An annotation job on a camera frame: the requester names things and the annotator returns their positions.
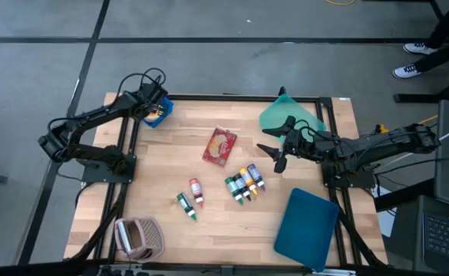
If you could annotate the teal translucent plastic bin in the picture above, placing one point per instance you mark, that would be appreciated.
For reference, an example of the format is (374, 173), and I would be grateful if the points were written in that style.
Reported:
(278, 111)

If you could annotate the person's white shoe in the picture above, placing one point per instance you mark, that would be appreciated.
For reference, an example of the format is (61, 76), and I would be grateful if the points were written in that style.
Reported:
(405, 71)
(418, 49)

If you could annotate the small blue plastic bin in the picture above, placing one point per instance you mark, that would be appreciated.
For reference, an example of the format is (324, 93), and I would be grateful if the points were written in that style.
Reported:
(167, 111)

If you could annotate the black horizontal beam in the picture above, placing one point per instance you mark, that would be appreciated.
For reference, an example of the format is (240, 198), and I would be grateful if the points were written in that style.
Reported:
(36, 268)

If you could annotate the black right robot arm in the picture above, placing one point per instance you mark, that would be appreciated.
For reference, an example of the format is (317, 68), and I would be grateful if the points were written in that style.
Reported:
(381, 143)

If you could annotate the large dark blue plastic bin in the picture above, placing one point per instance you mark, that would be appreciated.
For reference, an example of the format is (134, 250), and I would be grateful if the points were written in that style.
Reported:
(306, 230)

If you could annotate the red ink bottle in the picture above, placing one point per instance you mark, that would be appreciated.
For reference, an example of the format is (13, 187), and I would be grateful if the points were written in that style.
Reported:
(196, 190)

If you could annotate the person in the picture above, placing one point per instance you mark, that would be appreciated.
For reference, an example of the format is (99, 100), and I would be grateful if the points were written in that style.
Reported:
(444, 34)

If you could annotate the red rubber band packet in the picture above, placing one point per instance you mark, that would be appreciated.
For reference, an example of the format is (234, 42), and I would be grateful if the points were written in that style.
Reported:
(219, 147)

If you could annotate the pink mesh desk organizer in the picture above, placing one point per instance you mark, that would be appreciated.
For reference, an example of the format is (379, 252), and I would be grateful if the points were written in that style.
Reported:
(145, 239)

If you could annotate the green ink bottle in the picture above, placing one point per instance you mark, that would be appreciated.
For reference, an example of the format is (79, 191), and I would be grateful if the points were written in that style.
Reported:
(233, 188)
(185, 204)

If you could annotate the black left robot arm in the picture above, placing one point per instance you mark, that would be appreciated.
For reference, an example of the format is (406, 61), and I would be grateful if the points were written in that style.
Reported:
(93, 115)

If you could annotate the black metal bar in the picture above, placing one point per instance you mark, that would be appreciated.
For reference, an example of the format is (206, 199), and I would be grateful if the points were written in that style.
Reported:
(400, 195)

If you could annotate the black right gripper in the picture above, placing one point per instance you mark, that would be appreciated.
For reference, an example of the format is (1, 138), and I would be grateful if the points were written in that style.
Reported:
(299, 143)

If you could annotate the dark grey laptop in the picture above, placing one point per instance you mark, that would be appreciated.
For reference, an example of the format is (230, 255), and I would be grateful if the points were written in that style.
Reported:
(444, 237)

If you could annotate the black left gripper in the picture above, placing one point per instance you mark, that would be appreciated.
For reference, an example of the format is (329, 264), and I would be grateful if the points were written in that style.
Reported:
(153, 96)

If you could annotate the black aluminium table frame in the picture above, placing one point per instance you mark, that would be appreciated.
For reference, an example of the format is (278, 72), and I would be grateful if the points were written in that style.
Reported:
(228, 98)

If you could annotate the black ink bottle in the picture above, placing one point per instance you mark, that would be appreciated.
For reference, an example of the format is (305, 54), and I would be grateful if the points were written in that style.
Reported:
(241, 186)

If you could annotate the white paper sheet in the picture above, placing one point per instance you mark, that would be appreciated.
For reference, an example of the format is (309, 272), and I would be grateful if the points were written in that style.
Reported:
(386, 224)

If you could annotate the yellow ink bottle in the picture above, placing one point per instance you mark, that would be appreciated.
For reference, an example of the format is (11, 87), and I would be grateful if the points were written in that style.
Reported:
(248, 179)

